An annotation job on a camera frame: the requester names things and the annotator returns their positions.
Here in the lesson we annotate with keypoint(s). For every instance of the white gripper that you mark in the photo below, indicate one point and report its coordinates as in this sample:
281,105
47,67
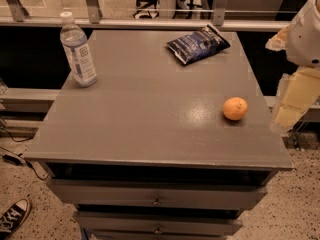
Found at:
305,39

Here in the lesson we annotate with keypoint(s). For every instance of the orange fruit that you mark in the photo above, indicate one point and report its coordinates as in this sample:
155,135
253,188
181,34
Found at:
235,108

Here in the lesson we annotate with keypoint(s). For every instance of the clear plastic water bottle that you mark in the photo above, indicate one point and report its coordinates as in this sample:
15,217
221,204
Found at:
75,44

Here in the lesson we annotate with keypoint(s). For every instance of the dark blue chip bag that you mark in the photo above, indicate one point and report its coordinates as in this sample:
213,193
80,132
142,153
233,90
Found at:
198,45

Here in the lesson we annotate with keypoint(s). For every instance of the grey drawer cabinet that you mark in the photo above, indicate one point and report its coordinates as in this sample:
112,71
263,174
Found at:
146,153

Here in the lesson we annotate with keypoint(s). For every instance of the black office chair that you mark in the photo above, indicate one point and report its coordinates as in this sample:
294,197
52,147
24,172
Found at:
141,5

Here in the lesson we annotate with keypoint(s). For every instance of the metal railing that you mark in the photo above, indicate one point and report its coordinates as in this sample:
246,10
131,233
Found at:
233,15

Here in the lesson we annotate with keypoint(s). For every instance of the black and white sneaker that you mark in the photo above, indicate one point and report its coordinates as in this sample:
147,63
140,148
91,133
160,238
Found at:
12,219

